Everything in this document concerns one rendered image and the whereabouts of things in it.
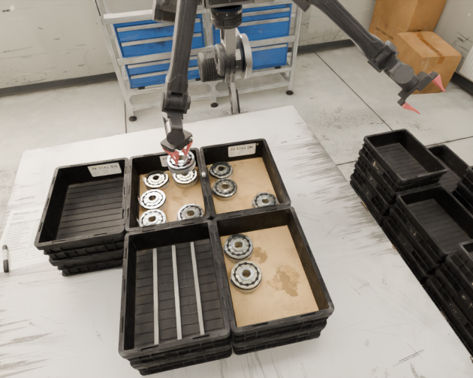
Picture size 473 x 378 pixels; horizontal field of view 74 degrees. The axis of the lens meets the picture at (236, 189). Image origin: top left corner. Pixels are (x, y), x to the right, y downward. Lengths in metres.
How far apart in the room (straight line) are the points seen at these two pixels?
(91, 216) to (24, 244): 0.34
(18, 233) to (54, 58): 2.71
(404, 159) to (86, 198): 1.79
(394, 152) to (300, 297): 1.38
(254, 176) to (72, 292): 0.85
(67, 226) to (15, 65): 3.01
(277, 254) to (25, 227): 1.11
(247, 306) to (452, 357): 0.67
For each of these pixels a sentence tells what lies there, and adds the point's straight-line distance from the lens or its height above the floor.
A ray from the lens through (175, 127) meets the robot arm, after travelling 0.99.
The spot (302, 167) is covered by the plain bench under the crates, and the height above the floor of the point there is 0.70.
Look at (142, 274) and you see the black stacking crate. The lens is 1.17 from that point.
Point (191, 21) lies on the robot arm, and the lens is 0.95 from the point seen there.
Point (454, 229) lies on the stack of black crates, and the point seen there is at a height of 0.38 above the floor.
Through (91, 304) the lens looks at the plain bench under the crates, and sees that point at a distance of 1.33.
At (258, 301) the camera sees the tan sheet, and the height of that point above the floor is 0.83.
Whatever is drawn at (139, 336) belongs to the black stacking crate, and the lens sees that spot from 1.09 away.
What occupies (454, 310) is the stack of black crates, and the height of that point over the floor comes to 0.29.
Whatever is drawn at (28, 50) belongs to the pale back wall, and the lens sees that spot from 4.12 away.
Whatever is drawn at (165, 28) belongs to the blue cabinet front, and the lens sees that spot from 3.00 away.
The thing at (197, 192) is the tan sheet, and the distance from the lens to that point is 1.34.
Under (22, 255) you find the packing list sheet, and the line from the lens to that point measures 1.58.
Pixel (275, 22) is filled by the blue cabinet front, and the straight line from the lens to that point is 3.20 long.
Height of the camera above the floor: 1.82
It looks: 47 degrees down
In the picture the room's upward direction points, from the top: 2 degrees counter-clockwise
